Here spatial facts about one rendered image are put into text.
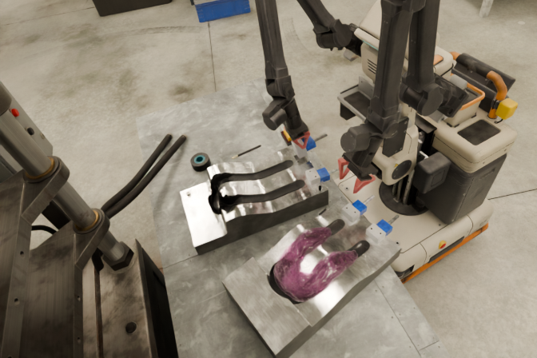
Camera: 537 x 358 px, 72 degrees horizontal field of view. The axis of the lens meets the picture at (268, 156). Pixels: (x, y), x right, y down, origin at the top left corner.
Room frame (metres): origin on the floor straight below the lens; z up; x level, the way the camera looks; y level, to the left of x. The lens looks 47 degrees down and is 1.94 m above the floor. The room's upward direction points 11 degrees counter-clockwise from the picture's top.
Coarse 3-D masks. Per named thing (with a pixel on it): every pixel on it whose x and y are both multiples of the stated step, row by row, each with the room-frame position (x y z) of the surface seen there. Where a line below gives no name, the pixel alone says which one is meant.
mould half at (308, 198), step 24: (216, 168) 0.93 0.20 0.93; (240, 168) 0.94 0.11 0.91; (264, 168) 0.93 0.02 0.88; (288, 168) 0.90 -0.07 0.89; (312, 168) 0.88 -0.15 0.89; (192, 192) 0.90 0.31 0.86; (240, 192) 0.81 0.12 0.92; (264, 192) 0.82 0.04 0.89; (312, 192) 0.77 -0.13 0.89; (192, 216) 0.79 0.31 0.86; (216, 216) 0.77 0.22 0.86; (240, 216) 0.70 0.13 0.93; (264, 216) 0.72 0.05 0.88; (288, 216) 0.74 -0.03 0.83; (216, 240) 0.68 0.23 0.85
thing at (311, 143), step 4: (320, 136) 0.96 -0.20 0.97; (324, 136) 0.96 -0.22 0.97; (300, 140) 0.95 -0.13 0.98; (308, 140) 0.95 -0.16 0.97; (312, 140) 0.95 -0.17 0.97; (316, 140) 0.95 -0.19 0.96; (292, 144) 0.94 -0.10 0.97; (308, 144) 0.93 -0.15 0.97; (312, 144) 0.93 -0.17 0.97; (296, 148) 0.92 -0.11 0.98; (300, 148) 0.92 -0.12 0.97; (308, 148) 0.93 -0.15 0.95; (312, 148) 0.93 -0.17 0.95; (296, 152) 0.92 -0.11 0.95; (300, 152) 0.92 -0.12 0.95; (304, 152) 0.92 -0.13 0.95; (300, 156) 0.91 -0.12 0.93
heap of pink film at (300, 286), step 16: (304, 240) 0.57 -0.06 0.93; (320, 240) 0.58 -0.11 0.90; (288, 256) 0.55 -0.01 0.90; (336, 256) 0.51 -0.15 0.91; (352, 256) 0.52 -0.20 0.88; (288, 272) 0.49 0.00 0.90; (304, 272) 0.49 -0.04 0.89; (320, 272) 0.47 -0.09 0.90; (336, 272) 0.46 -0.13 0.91; (288, 288) 0.45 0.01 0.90; (304, 288) 0.44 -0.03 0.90; (320, 288) 0.43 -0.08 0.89
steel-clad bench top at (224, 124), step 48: (240, 96) 1.52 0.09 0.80; (144, 144) 1.29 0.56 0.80; (192, 144) 1.23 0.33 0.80; (240, 144) 1.17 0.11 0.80; (336, 192) 0.82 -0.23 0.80; (192, 240) 0.73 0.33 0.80; (240, 240) 0.69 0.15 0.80; (192, 288) 0.55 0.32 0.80; (384, 288) 0.43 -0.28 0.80; (192, 336) 0.40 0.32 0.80; (240, 336) 0.37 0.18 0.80; (336, 336) 0.32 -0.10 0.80; (384, 336) 0.30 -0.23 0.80; (432, 336) 0.28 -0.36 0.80
